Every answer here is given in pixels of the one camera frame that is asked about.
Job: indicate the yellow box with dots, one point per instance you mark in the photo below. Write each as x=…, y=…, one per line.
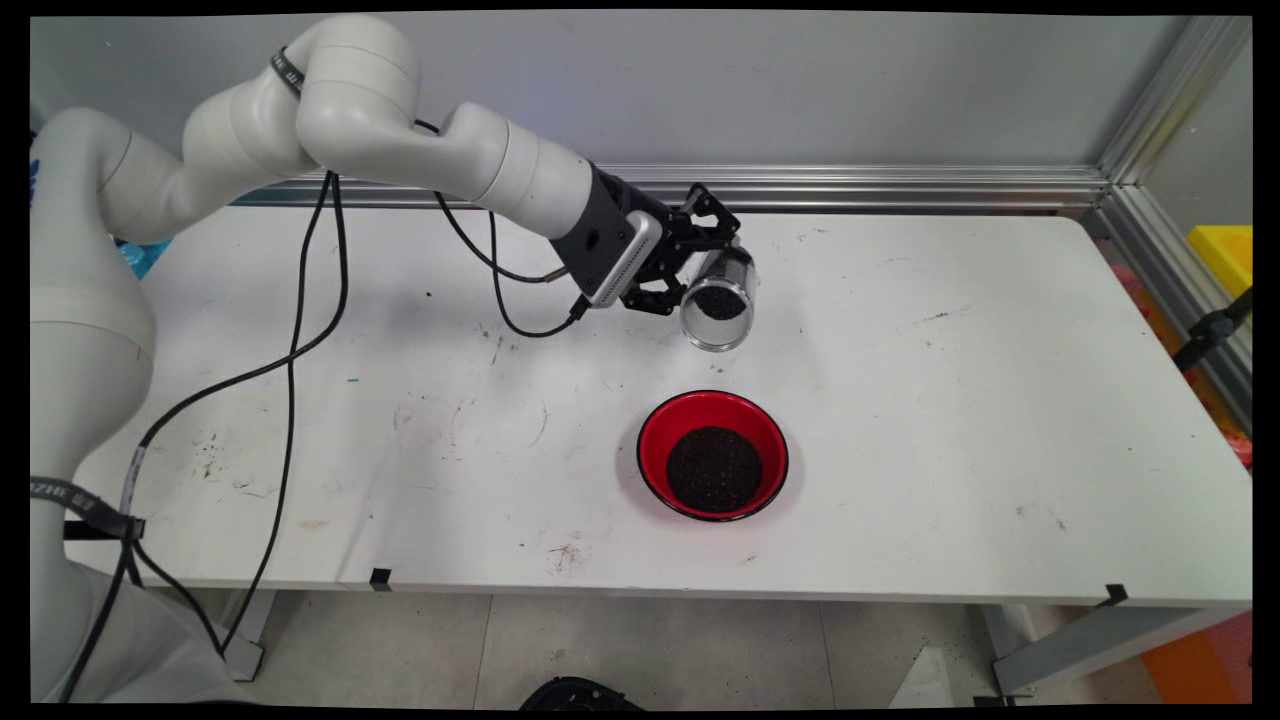
x=1225, y=255

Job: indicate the aluminium frame post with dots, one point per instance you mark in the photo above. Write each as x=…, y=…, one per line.
x=1160, y=100

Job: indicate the long aluminium frame rail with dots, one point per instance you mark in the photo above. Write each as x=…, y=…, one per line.
x=900, y=185

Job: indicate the clear plastic jar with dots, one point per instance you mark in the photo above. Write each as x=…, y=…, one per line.
x=740, y=275

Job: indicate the black clamp stand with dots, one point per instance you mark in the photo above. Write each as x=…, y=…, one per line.
x=1210, y=330

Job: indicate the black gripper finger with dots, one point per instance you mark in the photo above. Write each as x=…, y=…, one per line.
x=725, y=222
x=655, y=297

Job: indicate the red bowl with black rim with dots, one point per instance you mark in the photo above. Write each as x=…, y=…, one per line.
x=660, y=440

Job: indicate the white table leg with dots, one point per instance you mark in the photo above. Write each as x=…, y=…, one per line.
x=250, y=630

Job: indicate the blue object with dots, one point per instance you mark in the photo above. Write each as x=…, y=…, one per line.
x=145, y=255

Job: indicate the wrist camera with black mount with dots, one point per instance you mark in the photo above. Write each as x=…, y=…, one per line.
x=620, y=262

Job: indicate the black granules heap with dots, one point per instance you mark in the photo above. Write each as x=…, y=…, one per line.
x=720, y=302
x=714, y=468

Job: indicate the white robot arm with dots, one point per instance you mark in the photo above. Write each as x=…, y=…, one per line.
x=400, y=110

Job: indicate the black tape marker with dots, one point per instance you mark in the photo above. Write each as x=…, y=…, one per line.
x=1115, y=595
x=380, y=579

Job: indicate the short aluminium frame rail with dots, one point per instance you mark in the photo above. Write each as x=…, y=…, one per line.
x=1160, y=270

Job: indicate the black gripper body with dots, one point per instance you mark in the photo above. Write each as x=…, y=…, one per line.
x=672, y=238

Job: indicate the grey table leg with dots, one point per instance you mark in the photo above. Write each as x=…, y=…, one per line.
x=1090, y=640

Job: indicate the orange floor object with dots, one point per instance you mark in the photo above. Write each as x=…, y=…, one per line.
x=1200, y=665

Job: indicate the black round floor object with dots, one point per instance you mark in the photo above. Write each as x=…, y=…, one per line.
x=575, y=695

